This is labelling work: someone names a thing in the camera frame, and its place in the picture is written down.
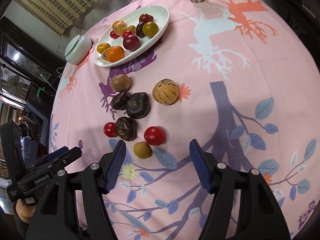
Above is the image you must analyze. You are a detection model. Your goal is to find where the orange yellow tomato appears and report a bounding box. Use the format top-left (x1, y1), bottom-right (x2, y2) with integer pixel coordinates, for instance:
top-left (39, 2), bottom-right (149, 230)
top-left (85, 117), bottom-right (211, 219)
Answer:
top-left (97, 43), bottom-right (111, 54)

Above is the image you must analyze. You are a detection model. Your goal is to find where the person's left hand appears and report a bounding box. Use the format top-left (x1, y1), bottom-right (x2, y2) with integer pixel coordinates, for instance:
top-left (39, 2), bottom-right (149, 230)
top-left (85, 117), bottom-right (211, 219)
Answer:
top-left (15, 199), bottom-right (36, 224)

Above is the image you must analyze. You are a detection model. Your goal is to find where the small red cherry tomato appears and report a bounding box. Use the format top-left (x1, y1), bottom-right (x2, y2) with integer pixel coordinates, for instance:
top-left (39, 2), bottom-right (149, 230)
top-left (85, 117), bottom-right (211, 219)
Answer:
top-left (103, 122), bottom-right (118, 138)

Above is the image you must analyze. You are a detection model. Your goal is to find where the small spotted pepino melon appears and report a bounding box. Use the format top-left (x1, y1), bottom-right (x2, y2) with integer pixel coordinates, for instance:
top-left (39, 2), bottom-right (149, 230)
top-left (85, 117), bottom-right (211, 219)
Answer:
top-left (101, 50), bottom-right (107, 61)

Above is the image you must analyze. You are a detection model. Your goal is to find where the dark wooden cabinet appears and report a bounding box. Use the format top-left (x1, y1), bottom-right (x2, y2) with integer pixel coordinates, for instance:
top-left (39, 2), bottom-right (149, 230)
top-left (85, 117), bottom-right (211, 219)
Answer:
top-left (1, 17), bottom-right (65, 89)

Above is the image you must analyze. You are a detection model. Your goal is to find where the hidden red cherry tomato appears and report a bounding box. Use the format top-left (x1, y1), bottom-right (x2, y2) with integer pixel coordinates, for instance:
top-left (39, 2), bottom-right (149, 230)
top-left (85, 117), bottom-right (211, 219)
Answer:
top-left (122, 30), bottom-right (133, 39)

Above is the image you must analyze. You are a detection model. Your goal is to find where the green yellow tomato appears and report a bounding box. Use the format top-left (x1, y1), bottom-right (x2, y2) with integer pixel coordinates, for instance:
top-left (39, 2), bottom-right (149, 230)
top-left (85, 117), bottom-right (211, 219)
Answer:
top-left (142, 22), bottom-right (159, 37)

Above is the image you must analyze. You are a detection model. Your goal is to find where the striped pepino melon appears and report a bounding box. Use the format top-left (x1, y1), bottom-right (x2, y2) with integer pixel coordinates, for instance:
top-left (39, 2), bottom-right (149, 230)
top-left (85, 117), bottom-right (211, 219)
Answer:
top-left (152, 79), bottom-right (179, 105)

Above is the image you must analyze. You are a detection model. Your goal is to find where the small orange mandarin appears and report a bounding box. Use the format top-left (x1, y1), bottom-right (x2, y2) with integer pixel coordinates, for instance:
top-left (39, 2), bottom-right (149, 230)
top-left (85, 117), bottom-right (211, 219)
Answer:
top-left (104, 46), bottom-right (125, 63)

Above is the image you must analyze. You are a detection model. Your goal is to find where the tan longan fruit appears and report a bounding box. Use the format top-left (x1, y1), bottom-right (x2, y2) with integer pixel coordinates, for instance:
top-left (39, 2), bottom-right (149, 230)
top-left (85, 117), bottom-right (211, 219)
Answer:
top-left (133, 141), bottom-right (152, 159)

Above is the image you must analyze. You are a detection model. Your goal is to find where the pale green lidded jar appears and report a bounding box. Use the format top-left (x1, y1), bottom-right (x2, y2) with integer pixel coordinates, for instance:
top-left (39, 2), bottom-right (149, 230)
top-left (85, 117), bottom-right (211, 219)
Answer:
top-left (65, 35), bottom-right (92, 65)

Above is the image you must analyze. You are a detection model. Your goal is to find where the pink patterned tablecloth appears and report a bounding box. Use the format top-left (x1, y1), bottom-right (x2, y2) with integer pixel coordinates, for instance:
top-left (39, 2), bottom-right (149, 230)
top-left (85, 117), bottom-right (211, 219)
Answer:
top-left (49, 0), bottom-right (319, 239)

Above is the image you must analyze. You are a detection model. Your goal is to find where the small tan longan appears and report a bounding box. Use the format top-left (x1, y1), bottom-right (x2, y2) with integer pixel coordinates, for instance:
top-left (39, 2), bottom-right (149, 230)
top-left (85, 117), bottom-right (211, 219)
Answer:
top-left (127, 25), bottom-right (136, 33)

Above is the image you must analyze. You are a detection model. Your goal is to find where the brown round fruit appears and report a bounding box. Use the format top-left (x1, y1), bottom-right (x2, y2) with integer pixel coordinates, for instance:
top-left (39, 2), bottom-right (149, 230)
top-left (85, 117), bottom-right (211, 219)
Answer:
top-left (111, 74), bottom-right (131, 92)

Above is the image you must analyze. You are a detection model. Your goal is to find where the dark purple fruit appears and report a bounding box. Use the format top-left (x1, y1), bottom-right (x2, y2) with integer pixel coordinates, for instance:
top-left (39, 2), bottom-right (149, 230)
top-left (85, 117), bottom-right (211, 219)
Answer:
top-left (111, 90), bottom-right (130, 110)
top-left (126, 92), bottom-right (150, 119)
top-left (116, 116), bottom-right (138, 141)
top-left (135, 22), bottom-right (145, 38)

